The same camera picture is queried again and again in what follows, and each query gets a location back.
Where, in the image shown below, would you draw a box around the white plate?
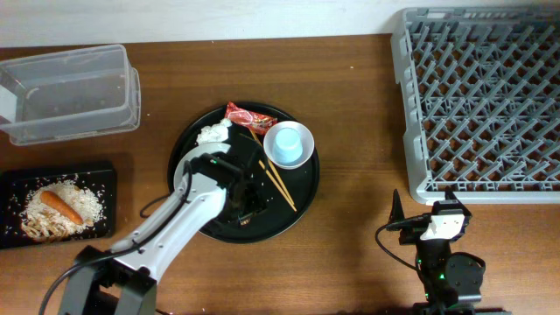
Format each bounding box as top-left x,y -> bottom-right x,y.
168,143 -> 231,193

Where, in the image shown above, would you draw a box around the white tissue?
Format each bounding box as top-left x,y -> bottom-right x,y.
196,118 -> 233,145

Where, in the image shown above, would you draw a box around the red snack wrapper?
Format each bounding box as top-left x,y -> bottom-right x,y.
225,101 -> 278,135

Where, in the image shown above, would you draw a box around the orange carrot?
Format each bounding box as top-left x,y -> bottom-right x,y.
40,191 -> 84,225

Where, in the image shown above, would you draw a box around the rice and noodle scraps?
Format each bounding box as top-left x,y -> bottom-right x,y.
20,180 -> 107,242

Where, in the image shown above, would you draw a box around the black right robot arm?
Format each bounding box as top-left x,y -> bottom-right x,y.
378,188 -> 506,315

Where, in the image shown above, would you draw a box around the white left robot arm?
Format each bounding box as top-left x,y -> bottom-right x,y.
58,143 -> 266,314

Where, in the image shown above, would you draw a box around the grey dishwasher rack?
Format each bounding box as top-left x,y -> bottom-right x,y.
390,5 -> 559,205

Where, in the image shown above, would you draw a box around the wooden chopstick lower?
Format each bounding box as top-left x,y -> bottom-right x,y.
258,160 -> 298,213

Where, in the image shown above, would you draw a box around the wooden chopstick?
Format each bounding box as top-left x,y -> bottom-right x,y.
249,129 -> 295,206
258,160 -> 298,213

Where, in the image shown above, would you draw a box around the wooden chopstick upper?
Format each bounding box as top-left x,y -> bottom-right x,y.
249,129 -> 295,206

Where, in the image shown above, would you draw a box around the light blue plastic cup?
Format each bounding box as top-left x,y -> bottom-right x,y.
273,128 -> 303,165

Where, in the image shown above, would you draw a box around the white bowl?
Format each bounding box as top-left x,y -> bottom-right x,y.
262,121 -> 315,170

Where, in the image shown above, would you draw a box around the clear plastic bin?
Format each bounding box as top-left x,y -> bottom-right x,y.
1,45 -> 141,146

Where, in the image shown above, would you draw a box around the black rectangular tray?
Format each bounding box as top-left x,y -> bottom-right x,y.
1,161 -> 117,249

